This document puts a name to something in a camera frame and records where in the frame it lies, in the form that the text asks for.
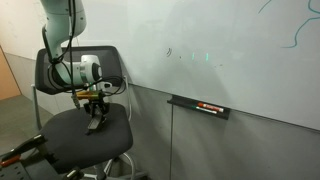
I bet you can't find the green whiteboard marker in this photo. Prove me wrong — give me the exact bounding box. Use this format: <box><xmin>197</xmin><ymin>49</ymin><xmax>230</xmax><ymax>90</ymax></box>
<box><xmin>190</xmin><ymin>105</ymin><xmax>219</xmax><ymax>115</ymax></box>

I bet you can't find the small black clamp knob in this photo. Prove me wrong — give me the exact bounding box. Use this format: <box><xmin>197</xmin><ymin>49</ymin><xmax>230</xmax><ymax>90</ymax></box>
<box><xmin>62</xmin><ymin>167</ymin><xmax>85</xmax><ymax>180</ymax></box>

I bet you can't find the red whiteboard marker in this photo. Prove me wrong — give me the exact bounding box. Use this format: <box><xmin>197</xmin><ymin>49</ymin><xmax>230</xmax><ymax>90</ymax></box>
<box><xmin>196</xmin><ymin>101</ymin><xmax>225</xmax><ymax>114</ymax></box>

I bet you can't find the orange door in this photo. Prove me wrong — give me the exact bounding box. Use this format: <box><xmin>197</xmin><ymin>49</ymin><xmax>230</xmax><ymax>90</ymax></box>
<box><xmin>0</xmin><ymin>44</ymin><xmax>23</xmax><ymax>102</ymax></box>

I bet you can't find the black clamp with orange handle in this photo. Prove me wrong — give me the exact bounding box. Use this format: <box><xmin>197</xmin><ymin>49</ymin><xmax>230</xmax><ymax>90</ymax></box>
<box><xmin>0</xmin><ymin>133</ymin><xmax>48</xmax><ymax>168</ymax></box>

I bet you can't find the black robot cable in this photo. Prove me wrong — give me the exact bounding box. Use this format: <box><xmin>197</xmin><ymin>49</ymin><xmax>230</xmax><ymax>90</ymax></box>
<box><xmin>41</xmin><ymin>0</ymin><xmax>128</xmax><ymax>111</ymax></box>

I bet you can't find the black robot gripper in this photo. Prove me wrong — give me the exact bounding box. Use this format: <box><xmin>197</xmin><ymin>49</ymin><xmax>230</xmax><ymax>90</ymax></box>
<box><xmin>82</xmin><ymin>99</ymin><xmax>111</xmax><ymax>132</ymax></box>

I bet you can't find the narrow white whiteboard panel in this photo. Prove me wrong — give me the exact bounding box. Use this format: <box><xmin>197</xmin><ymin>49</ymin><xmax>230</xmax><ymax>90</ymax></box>
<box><xmin>0</xmin><ymin>0</ymin><xmax>80</xmax><ymax>62</ymax></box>

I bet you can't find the large white whiteboard panel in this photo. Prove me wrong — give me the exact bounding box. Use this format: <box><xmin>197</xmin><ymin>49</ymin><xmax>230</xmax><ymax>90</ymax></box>
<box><xmin>68</xmin><ymin>0</ymin><xmax>320</xmax><ymax>132</ymax></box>

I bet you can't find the black marker tray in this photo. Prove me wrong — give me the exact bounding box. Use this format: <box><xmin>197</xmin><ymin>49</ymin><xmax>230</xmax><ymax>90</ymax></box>
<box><xmin>166</xmin><ymin>94</ymin><xmax>232</xmax><ymax>121</ymax></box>

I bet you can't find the black mesh office chair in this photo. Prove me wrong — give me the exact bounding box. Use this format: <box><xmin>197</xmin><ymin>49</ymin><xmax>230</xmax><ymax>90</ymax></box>
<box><xmin>31</xmin><ymin>45</ymin><xmax>150</xmax><ymax>180</ymax></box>

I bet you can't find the black whiteboard duster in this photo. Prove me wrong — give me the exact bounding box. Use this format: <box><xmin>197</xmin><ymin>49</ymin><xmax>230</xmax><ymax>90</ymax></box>
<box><xmin>87</xmin><ymin>119</ymin><xmax>108</xmax><ymax>135</ymax></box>

